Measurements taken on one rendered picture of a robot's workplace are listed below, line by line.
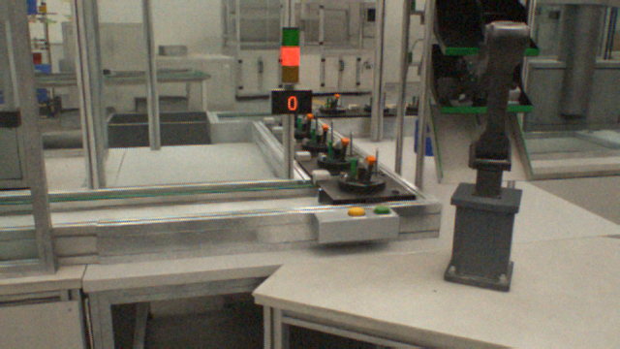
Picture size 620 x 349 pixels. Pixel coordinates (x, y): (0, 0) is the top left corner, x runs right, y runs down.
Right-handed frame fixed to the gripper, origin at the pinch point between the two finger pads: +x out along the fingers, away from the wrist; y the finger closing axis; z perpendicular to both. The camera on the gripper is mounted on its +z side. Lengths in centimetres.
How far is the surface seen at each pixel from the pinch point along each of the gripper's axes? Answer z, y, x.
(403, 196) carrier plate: -28.3, 19.6, 0.5
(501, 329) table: -52, 17, -48
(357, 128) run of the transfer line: -3, -1, 129
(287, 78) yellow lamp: 7.9, 47.8, 11.9
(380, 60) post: 28, -10, 112
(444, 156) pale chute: -18.4, 3.8, 8.1
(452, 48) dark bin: 10.8, 4.1, -4.4
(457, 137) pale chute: -13.0, -2.2, 11.1
